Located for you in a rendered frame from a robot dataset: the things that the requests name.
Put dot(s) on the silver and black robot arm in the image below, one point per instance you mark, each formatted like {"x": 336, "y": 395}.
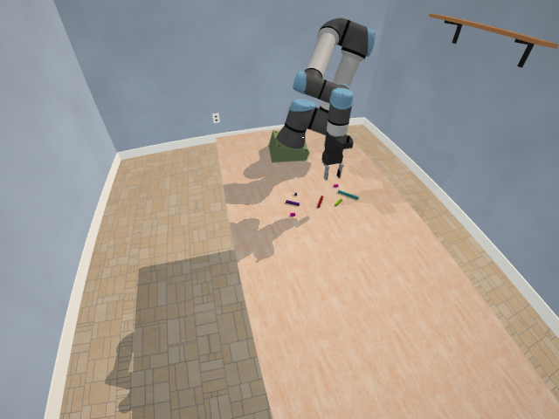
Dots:
{"x": 357, "y": 42}

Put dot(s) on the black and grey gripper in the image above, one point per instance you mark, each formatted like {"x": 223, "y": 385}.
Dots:
{"x": 335, "y": 142}

